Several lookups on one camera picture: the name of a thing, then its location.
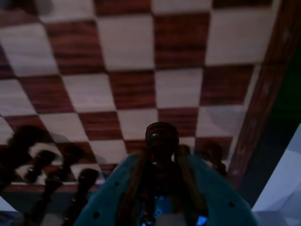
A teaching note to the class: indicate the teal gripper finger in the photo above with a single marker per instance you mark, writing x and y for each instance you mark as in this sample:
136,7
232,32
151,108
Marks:
108,195
218,195

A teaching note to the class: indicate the dark wooden bishop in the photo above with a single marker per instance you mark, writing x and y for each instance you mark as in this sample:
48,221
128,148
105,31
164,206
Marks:
50,188

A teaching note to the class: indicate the folding wooden chessboard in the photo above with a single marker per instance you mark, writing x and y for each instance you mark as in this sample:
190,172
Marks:
131,47

